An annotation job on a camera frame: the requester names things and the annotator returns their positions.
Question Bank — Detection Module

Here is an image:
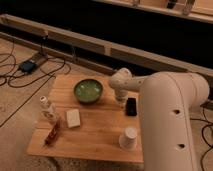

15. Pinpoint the small white bottle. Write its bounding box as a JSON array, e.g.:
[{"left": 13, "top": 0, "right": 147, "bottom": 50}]
[{"left": 39, "top": 96, "right": 59, "bottom": 125}]

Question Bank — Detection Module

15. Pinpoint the white paper cup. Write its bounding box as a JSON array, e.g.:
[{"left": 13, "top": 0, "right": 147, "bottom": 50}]
[{"left": 119, "top": 126, "right": 137, "bottom": 150}]

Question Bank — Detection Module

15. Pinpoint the green ceramic bowl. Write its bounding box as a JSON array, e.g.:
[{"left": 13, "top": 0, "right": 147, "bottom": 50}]
[{"left": 74, "top": 79, "right": 103, "bottom": 103}]

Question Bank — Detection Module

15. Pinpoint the white rectangular block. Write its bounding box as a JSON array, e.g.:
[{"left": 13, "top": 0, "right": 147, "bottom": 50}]
[{"left": 66, "top": 109, "right": 81, "bottom": 128}]

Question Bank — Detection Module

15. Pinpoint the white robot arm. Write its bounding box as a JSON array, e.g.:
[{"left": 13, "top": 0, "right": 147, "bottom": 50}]
[{"left": 108, "top": 68, "right": 210, "bottom": 171}]

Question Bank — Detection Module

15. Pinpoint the brown snack bar wrapper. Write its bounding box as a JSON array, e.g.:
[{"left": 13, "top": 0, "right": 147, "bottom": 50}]
[{"left": 44, "top": 121, "right": 61, "bottom": 146}]

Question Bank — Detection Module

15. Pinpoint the black floor cable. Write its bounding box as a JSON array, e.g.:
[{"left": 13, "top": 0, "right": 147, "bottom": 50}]
[{"left": 0, "top": 33, "right": 72, "bottom": 128}]

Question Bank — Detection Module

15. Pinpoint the wooden baseboard rail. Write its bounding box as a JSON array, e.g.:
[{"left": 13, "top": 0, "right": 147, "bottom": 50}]
[{"left": 0, "top": 14, "right": 213, "bottom": 77}]

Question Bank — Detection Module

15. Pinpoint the dark power adapter box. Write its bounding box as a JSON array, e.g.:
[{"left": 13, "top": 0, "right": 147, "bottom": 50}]
[{"left": 19, "top": 60, "right": 36, "bottom": 73}]

